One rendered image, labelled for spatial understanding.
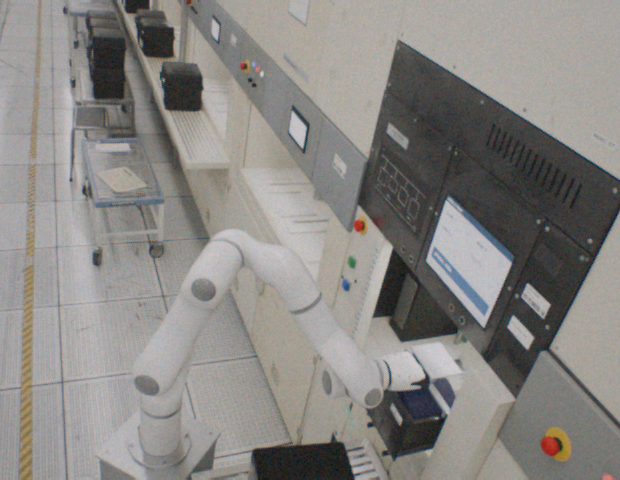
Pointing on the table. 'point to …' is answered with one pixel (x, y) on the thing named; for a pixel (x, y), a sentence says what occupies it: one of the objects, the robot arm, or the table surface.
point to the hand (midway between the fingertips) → (432, 365)
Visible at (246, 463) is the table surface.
